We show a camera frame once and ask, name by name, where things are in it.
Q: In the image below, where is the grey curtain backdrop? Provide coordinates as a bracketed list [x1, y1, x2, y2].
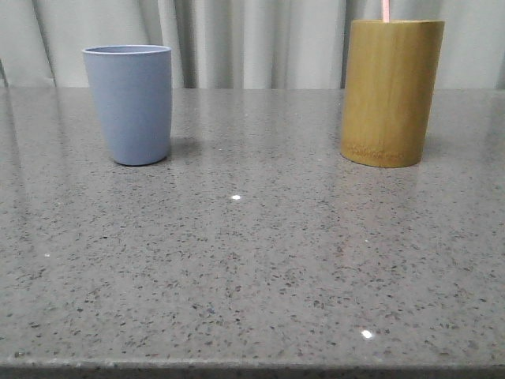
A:
[0, 0, 505, 90]

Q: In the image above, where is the pink chopstick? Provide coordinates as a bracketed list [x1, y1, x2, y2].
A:
[381, 0, 391, 23]

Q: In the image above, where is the blue plastic cup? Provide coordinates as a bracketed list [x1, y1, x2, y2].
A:
[82, 45, 172, 166]

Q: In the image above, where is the bamboo cylinder holder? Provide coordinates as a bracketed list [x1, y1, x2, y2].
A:
[340, 20, 444, 168]

